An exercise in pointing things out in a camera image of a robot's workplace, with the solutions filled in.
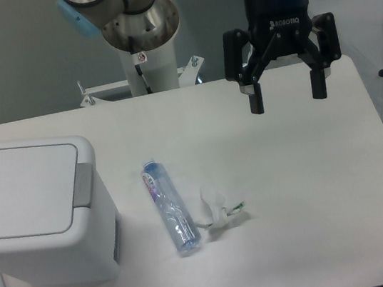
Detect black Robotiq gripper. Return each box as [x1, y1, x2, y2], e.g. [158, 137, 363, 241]
[223, 0, 341, 115]

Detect white push-lid trash can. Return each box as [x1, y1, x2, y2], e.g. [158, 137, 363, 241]
[0, 136, 121, 286]

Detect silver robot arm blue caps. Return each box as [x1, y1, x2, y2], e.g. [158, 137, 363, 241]
[56, 0, 341, 114]

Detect crumpled white plastic wrapper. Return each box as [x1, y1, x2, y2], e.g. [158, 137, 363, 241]
[195, 185, 245, 231]

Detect clear plastic water bottle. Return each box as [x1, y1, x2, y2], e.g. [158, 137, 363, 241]
[141, 159, 201, 254]

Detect white metal base bracket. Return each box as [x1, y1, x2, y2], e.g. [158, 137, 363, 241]
[77, 55, 205, 108]

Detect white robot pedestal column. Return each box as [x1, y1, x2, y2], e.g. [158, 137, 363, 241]
[118, 40, 178, 89]

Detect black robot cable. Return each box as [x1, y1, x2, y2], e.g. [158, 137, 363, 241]
[127, 34, 154, 97]

